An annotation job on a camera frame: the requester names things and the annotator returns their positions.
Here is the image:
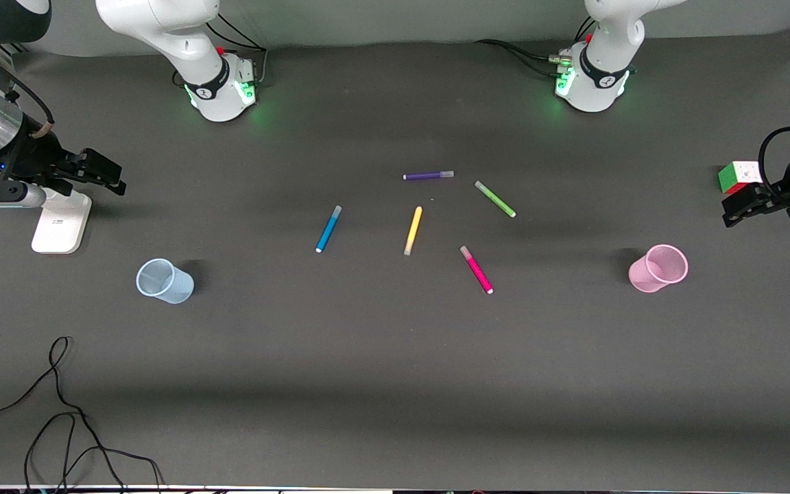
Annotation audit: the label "pink marker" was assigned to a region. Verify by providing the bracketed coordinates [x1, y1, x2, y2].
[459, 246, 494, 295]

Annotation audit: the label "black table cable with loop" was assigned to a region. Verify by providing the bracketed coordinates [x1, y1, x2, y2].
[0, 336, 128, 494]

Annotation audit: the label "blue marker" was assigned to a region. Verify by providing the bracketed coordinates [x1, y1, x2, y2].
[315, 205, 343, 254]

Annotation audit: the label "black arm base cables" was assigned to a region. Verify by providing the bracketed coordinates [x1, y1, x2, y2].
[476, 17, 599, 78]
[204, 12, 270, 89]

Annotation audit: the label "translucent blue cup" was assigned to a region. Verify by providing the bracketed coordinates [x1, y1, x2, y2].
[136, 258, 195, 305]

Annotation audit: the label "black right arm base cables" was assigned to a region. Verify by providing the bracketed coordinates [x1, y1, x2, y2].
[204, 12, 270, 89]

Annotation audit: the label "black left arm base cables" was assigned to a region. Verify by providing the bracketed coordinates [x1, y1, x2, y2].
[476, 17, 599, 78]

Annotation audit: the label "white rectangular block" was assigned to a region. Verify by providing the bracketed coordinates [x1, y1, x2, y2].
[31, 189, 93, 255]

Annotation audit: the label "green marker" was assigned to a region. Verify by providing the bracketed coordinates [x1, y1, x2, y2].
[475, 180, 517, 219]

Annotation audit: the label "translucent pink cup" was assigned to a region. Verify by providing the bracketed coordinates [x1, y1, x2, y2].
[628, 244, 689, 294]

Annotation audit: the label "rubik's cube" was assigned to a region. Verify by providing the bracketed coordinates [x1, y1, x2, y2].
[718, 161, 764, 196]

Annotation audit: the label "yellow marker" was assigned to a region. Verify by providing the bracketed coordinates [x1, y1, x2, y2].
[403, 206, 424, 257]

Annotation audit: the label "black right arm wrist cable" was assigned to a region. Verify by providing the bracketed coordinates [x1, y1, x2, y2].
[0, 38, 56, 139]

